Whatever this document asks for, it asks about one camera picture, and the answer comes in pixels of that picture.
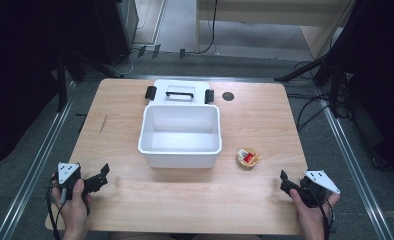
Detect person's right hand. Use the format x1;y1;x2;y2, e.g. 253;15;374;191
289;188;341;235

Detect black metal stand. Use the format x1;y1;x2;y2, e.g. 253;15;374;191
54;46;86;113

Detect light wooden desk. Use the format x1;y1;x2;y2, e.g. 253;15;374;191
194;0;357;60

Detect white lid with black handle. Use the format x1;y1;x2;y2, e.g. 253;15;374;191
144;78;216;107

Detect aluminium floor rail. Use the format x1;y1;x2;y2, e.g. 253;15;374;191
0;80;78;240
314;85;394;240

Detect hand-held gripper black cable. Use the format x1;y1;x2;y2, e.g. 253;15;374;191
46;176;66;240
313;188;336;240

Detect black floor cables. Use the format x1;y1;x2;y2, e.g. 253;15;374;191
285;59;354;133

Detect dark cabinet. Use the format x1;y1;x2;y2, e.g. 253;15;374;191
93;0;140;67

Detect right hand-held gripper black cable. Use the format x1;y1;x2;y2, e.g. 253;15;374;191
313;188;336;240

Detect round yellow tin red label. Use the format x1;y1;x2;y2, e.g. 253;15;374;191
235;147;260;171

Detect hanging black cable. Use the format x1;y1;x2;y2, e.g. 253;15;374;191
199;0;219;55

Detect white floor cable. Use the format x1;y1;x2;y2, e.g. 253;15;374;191
116;18;146;76

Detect person's left hand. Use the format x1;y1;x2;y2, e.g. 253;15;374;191
50;178;93;235

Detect black tripod stand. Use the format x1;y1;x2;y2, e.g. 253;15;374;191
273;0;394;118

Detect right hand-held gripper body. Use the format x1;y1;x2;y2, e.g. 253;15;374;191
297;169;341;208

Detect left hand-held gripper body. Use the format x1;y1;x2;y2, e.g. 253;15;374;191
52;161;87;202

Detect person's lap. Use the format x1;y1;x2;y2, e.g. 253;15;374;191
109;231;263;240

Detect left hand-held gripper black cable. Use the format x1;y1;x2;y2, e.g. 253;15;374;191
46;176;66;240

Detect white plastic storage box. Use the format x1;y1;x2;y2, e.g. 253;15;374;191
137;103;223;170

